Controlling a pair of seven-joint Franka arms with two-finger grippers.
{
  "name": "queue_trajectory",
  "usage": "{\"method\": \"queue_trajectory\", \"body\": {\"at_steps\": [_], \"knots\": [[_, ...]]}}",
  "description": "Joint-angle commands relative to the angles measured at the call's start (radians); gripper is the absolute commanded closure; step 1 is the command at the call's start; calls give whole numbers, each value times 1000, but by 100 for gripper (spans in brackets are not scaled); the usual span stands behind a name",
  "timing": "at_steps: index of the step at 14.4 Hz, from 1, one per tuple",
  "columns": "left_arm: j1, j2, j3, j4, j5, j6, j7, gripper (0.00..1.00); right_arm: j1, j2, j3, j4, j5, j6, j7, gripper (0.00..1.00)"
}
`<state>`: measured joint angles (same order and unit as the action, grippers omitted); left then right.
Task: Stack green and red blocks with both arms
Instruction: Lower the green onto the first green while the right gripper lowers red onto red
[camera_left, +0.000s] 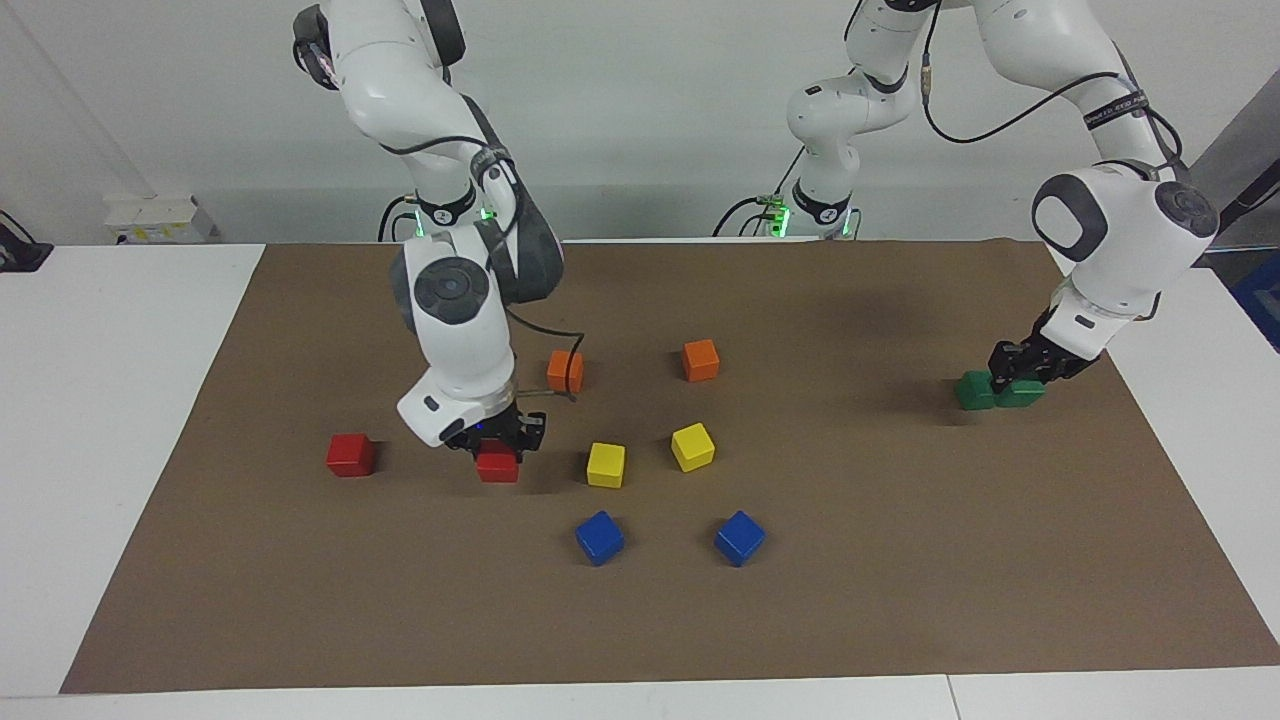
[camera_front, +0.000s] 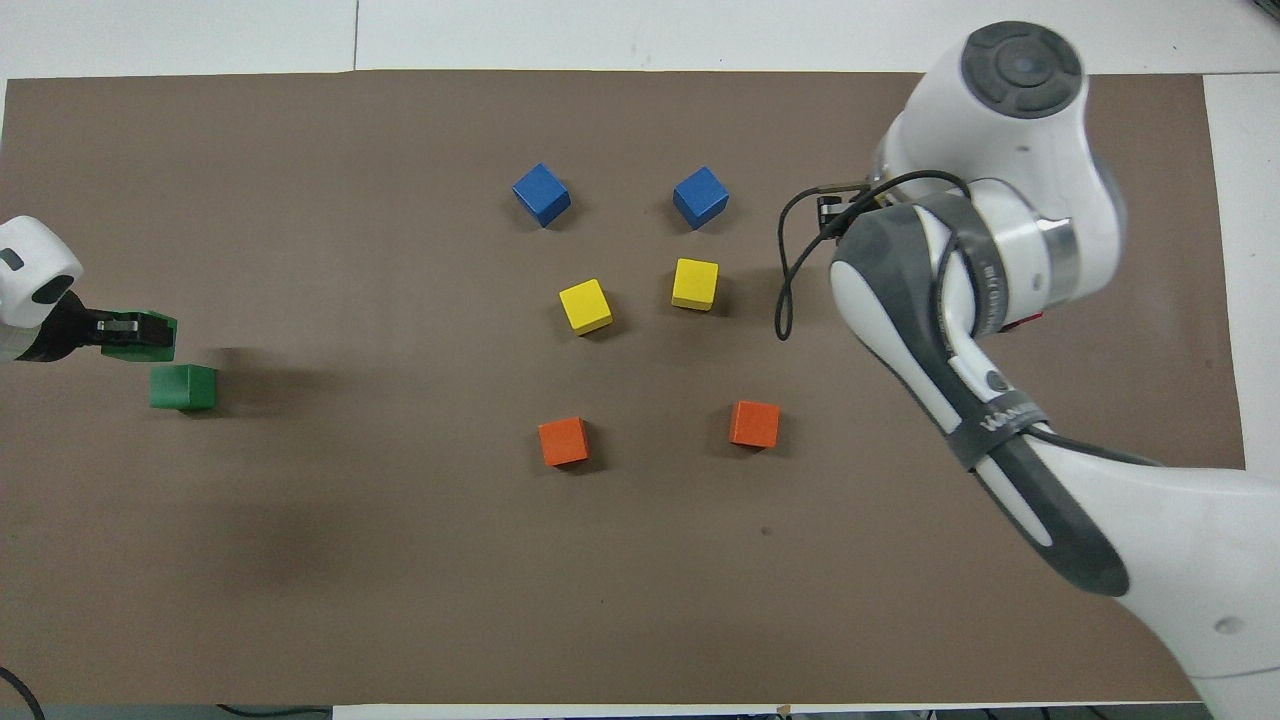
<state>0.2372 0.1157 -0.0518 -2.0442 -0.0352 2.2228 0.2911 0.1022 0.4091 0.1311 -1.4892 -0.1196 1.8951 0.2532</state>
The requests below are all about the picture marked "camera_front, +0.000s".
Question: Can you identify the brown table mat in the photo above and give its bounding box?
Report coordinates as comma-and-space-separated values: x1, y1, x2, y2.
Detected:
0, 70, 1272, 707

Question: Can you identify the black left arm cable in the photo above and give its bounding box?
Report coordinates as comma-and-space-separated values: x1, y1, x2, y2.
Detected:
0, 664, 47, 720

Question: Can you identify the blue wooden cube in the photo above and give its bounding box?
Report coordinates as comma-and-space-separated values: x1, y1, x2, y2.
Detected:
672, 165, 731, 231
512, 162, 573, 229

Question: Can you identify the yellow wooden cube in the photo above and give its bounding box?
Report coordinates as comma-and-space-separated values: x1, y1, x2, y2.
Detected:
558, 278, 614, 336
671, 257, 720, 312

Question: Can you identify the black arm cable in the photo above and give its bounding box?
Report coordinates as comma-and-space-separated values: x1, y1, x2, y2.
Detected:
0, 664, 47, 720
774, 169, 973, 342

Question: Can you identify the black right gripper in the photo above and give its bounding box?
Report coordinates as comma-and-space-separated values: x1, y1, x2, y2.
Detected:
818, 188, 869, 236

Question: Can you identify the green wooden cube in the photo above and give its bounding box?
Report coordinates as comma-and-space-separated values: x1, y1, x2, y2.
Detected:
99, 311, 179, 363
149, 364, 219, 412

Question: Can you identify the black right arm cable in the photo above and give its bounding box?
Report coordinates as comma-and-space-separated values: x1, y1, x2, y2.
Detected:
774, 169, 973, 342

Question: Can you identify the black printed forearm strap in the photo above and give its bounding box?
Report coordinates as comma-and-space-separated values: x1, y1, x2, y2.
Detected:
944, 394, 1052, 472

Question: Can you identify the black printed wrist strap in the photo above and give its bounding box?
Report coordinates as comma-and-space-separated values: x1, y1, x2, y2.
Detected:
914, 193, 1013, 343

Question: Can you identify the orange wooden cube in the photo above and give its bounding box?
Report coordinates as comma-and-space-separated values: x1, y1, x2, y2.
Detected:
538, 416, 590, 468
729, 400, 781, 449

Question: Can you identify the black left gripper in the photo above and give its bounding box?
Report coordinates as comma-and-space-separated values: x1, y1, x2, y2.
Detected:
50, 300, 169, 359

